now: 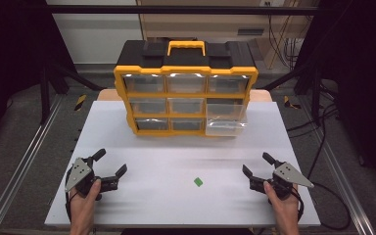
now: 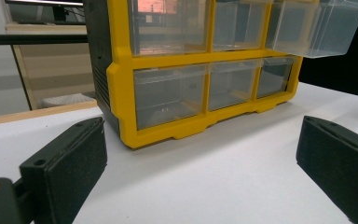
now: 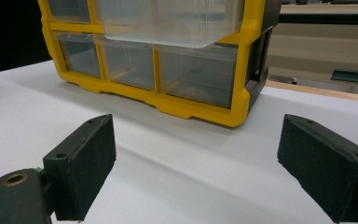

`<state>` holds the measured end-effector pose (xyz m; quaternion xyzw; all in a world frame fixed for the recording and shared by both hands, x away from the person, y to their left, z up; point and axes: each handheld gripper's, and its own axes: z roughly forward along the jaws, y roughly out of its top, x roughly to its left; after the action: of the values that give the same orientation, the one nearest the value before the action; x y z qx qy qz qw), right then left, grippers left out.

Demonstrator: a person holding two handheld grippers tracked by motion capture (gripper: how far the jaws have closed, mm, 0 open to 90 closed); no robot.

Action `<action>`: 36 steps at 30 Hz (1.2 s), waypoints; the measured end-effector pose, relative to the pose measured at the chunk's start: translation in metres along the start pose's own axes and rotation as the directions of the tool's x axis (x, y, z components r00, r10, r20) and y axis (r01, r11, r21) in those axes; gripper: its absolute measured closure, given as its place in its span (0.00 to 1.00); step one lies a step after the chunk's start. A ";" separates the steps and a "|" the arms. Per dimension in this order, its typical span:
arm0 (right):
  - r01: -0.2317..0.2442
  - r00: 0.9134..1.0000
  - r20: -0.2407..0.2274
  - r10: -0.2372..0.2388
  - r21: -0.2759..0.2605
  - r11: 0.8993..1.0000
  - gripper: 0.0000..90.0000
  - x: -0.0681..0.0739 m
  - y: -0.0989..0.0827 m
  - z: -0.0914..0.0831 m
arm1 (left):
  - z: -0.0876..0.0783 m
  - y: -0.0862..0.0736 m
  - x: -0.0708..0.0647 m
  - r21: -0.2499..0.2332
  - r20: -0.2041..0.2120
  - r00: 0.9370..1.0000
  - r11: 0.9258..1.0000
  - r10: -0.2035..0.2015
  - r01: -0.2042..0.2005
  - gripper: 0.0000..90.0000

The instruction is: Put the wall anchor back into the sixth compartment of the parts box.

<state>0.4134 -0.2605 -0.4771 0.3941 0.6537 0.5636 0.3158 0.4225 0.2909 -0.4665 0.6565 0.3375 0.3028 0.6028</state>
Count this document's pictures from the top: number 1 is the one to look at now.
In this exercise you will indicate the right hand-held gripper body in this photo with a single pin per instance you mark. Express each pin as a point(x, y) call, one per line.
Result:
point(290, 174)

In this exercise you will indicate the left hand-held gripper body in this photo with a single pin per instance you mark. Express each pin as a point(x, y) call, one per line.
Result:
point(78, 173)

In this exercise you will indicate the small green piece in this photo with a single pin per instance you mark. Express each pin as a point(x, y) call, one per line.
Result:
point(198, 182)

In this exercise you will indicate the large clear plastic drawer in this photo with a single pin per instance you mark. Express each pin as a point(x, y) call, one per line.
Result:
point(225, 120)

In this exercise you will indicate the yellow black organizer case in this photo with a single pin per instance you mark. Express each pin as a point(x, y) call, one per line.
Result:
point(186, 55)

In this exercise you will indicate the person's left hand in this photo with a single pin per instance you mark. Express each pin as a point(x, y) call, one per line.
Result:
point(83, 202)

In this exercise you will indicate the person's right hand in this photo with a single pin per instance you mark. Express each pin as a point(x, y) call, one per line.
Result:
point(284, 205)

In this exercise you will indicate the yellow black hazard tape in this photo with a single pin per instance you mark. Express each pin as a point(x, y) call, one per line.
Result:
point(290, 103)
point(80, 102)

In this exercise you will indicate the wooden table under board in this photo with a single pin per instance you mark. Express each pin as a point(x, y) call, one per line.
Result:
point(108, 95)

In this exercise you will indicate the set of small clear drawers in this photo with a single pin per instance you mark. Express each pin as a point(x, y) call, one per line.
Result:
point(184, 106)

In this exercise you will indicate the black curtain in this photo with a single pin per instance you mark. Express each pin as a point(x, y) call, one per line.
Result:
point(362, 81)
point(9, 58)

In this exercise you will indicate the aluminium floor rail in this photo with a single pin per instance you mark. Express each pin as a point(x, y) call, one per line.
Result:
point(16, 169)
point(342, 182)

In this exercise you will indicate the black metal frame strut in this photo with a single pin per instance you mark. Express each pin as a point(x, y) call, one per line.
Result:
point(45, 94)
point(313, 88)

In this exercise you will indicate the black horizontal frame bar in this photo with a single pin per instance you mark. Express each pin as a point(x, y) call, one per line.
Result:
point(176, 9)

